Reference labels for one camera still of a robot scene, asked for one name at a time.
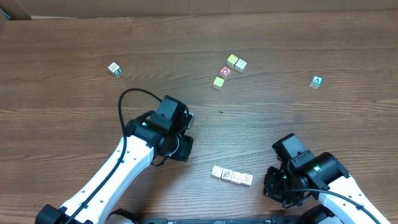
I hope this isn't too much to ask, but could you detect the white wooden number block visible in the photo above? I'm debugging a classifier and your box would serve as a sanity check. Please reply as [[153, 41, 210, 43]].
[[241, 173, 253, 186]]

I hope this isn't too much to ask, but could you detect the yellow wooden block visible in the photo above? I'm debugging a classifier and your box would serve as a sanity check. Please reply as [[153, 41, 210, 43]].
[[211, 166, 223, 179]]

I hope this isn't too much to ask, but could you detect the white block green edge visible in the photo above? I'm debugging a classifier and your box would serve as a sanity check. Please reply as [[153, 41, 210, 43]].
[[231, 171, 243, 184]]

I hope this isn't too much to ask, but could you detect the white block red side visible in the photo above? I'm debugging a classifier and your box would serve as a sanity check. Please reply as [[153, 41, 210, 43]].
[[221, 169, 233, 181]]

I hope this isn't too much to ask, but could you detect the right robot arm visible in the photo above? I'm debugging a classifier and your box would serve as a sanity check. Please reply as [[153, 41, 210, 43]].
[[264, 133, 388, 223]]

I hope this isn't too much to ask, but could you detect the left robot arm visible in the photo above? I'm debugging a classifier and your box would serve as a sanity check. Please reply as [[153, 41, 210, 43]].
[[35, 96, 195, 223]]

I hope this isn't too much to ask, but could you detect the yellow block middle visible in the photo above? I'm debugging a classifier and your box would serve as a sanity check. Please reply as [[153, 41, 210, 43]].
[[213, 77, 224, 90]]

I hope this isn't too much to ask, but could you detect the white block beside yellow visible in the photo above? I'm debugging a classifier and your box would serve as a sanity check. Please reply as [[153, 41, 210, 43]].
[[234, 59, 247, 73]]

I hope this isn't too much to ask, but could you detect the yellow block top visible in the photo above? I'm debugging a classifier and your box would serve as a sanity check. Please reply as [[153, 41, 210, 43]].
[[226, 54, 239, 68]]

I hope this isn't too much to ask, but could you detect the white block green side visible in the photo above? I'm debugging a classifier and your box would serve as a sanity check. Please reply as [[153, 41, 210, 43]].
[[108, 62, 122, 77]]

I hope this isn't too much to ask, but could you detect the green letter block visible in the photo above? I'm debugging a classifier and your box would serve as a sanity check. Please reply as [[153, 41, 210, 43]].
[[309, 75, 323, 89]]

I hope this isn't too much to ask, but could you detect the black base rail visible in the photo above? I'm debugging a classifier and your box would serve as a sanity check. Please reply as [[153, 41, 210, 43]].
[[105, 204, 336, 224]]

